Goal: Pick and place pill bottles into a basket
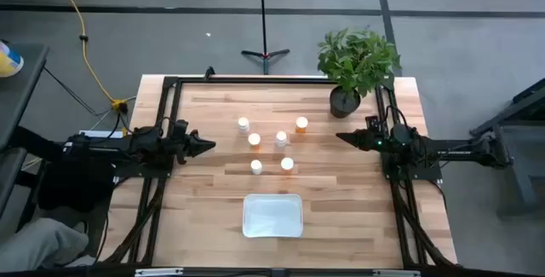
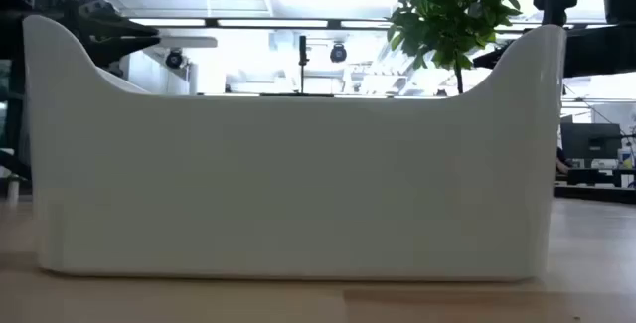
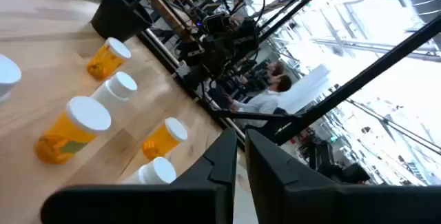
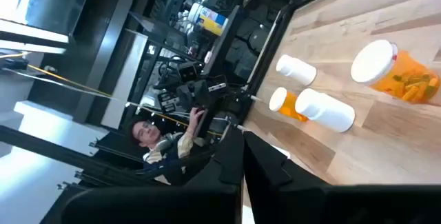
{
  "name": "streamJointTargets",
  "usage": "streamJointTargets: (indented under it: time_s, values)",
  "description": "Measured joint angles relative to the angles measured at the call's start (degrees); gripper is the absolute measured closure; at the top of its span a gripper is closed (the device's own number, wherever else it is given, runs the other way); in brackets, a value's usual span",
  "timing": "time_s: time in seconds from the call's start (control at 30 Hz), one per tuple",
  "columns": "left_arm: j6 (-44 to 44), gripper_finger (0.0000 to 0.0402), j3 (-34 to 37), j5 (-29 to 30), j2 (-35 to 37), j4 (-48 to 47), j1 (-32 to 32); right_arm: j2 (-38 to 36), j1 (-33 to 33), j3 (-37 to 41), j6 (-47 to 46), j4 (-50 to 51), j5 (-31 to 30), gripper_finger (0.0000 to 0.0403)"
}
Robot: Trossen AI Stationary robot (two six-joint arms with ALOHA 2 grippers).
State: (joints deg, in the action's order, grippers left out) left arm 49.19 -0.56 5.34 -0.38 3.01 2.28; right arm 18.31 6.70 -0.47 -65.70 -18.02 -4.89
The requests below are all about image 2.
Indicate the small white post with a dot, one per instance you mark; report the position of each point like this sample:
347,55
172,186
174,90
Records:
13,189

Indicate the person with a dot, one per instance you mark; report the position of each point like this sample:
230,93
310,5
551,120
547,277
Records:
561,164

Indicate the white plastic basket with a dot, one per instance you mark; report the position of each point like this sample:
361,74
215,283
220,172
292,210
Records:
298,189

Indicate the black ceiling-mounted camera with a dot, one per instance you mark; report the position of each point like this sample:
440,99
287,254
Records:
338,53
174,58

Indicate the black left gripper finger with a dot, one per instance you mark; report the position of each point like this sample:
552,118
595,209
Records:
124,50
129,27

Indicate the black thin floor stand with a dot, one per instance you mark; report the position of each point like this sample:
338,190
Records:
302,49

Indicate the green leafy plant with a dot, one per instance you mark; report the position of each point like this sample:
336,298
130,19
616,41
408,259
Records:
447,10

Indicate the black computer monitor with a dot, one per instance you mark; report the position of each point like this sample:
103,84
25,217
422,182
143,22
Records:
591,141

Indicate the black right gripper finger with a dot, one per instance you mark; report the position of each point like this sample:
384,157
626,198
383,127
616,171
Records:
492,58

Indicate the black monitor desk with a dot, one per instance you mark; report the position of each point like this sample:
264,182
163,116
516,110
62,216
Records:
596,176

